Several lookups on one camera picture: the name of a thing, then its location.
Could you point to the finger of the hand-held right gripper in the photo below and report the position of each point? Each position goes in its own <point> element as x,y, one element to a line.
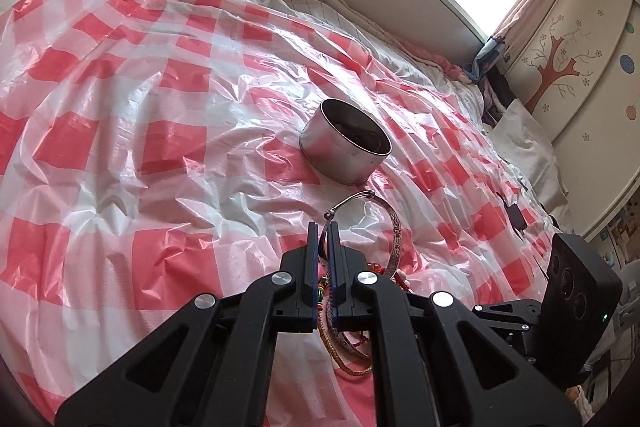
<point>528,347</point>
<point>505,313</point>

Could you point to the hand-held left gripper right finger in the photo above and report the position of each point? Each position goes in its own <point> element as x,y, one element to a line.
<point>334,257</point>

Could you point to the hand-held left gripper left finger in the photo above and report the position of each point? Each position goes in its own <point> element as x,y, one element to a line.
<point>312,257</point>

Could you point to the silver engraved bangle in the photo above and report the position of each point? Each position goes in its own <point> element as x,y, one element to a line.
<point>395,232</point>

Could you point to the round metal tin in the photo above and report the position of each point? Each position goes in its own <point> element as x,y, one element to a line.
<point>335,157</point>

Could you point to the small black device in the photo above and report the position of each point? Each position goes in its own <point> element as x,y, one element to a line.
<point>516,217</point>

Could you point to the white pillow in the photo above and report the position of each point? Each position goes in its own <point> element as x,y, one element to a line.
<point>525,152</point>

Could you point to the red checkered plastic sheet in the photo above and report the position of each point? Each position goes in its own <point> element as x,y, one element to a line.
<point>150,132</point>

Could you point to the dark clothes pile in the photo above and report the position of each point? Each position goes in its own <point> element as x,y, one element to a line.
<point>495,97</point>

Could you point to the pink blanket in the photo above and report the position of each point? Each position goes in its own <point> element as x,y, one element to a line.
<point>445,64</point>

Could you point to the cream wardrobe with tree print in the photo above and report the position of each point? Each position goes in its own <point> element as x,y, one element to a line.
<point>590,72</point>

